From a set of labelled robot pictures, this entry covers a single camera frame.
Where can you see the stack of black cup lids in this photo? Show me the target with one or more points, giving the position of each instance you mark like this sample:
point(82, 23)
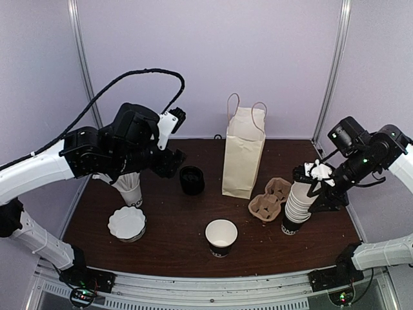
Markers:
point(192, 180)

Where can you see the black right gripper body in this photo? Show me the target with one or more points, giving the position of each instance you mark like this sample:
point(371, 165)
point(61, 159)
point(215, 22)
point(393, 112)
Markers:
point(341, 197)

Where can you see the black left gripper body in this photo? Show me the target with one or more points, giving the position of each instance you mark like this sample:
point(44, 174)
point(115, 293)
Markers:
point(167, 166)

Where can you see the aluminium front rail base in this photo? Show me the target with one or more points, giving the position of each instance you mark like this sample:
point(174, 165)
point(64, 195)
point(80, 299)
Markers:
point(280, 291)

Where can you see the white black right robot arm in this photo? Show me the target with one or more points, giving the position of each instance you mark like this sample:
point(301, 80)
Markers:
point(366, 156)

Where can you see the right aluminium frame post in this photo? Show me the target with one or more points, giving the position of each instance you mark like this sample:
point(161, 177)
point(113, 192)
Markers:
point(339, 48)

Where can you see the brown pulp cup carrier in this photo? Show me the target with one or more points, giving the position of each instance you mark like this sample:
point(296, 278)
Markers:
point(267, 206)

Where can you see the stack of paper cups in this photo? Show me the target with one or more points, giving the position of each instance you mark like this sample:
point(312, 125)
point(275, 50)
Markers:
point(296, 211)

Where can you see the paper cup holding straws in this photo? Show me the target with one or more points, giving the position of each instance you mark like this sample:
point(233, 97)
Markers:
point(132, 197)

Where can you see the left aluminium frame post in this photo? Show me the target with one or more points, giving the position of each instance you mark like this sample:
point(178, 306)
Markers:
point(78, 38)

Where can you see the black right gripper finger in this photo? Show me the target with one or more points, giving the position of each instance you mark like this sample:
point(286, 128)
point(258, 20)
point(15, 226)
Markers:
point(325, 203)
point(315, 189)

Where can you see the cream paper bag with handles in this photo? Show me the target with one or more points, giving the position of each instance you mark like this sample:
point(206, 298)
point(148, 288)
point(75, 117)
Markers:
point(244, 144)

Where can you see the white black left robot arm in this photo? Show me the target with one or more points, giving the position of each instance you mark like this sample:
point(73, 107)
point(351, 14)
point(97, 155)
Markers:
point(136, 140)

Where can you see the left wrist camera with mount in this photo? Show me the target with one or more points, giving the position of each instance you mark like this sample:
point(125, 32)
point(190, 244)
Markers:
point(169, 122)

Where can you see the bundle of white wrapped straws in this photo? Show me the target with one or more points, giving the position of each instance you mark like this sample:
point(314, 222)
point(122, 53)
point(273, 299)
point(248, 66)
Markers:
point(124, 183)

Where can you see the single black paper cup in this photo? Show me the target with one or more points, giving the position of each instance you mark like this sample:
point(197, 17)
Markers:
point(221, 234)

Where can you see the aluminium frame post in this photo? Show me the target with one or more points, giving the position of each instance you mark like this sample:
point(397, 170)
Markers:
point(78, 38)
point(339, 48)

